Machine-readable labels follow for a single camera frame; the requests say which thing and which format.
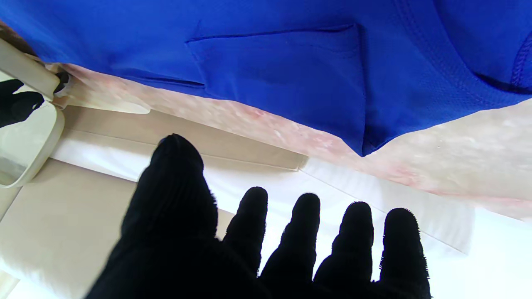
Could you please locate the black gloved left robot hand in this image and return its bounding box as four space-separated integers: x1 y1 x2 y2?
85 134 433 299

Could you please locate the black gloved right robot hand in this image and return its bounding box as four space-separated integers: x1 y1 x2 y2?
0 79 45 128

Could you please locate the blue shirt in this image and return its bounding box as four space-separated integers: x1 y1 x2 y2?
0 0 532 157

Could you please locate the beige open suitcase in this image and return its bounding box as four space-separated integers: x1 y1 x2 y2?
0 37 71 189

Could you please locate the beige sofa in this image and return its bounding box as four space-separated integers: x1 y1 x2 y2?
0 104 476 299

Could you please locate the white sheer curtain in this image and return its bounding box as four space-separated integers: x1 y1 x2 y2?
428 208 532 299

